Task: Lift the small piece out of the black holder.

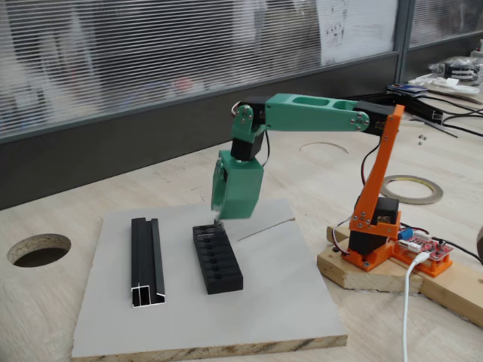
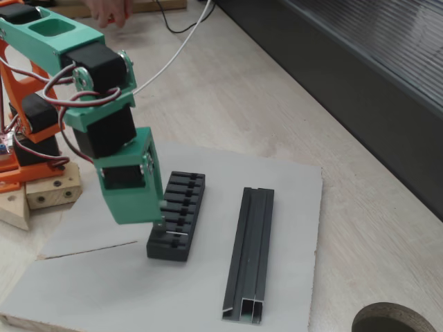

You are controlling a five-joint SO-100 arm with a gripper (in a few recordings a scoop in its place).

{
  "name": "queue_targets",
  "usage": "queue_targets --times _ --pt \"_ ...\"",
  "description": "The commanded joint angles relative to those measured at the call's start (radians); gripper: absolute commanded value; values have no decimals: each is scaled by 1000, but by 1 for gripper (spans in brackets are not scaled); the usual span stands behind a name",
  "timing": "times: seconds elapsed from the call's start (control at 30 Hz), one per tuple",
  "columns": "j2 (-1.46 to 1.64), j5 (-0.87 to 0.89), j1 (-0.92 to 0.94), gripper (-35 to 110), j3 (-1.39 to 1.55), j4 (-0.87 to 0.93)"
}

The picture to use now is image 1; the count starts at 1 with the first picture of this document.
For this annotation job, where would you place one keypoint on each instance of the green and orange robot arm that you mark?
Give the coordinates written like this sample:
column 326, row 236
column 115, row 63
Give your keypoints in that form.
column 302, row 113

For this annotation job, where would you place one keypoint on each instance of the black slotted holder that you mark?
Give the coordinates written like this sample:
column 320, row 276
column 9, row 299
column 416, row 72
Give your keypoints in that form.
column 222, row 271

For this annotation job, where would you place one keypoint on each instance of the small wooden block with screws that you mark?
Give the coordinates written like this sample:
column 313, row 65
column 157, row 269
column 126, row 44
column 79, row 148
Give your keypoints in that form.
column 333, row 234

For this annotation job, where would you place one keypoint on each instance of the grey-topped wooden board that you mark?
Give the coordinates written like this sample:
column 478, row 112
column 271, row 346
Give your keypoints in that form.
column 264, row 301

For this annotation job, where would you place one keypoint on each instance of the short black aluminium profile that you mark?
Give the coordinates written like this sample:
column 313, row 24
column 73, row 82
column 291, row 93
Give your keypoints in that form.
column 145, row 260

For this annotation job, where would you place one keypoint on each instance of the wooden wedge base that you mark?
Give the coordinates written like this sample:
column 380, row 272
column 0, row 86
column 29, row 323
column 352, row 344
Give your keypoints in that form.
column 358, row 279

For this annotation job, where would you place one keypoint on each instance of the blue flat box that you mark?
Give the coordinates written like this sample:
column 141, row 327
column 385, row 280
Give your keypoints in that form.
column 407, row 89

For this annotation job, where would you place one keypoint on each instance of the white printed paper sheet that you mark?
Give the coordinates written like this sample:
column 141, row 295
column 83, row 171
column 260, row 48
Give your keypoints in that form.
column 358, row 30

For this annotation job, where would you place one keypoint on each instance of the roll of thin tape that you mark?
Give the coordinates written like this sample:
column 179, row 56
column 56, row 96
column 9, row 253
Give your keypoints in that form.
column 434, row 196

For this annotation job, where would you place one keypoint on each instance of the red controller board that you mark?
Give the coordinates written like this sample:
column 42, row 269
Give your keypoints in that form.
column 426, row 243

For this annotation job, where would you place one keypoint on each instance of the orange printed board tray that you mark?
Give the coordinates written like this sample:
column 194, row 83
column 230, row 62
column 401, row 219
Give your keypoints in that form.
column 434, row 268

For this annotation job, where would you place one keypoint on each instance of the white packets pile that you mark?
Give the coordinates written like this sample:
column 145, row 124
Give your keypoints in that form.
column 449, row 84

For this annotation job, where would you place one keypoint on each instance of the long wooden plank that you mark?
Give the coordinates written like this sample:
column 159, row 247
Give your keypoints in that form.
column 456, row 298

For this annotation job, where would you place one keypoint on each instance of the clear bag with black part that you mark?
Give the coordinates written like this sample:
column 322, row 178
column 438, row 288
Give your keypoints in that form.
column 456, row 69

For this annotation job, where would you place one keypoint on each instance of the dark round object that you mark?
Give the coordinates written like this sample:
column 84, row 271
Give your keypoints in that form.
column 480, row 243

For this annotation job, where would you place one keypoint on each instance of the grey window frame post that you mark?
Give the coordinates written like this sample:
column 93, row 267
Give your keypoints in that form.
column 404, row 37

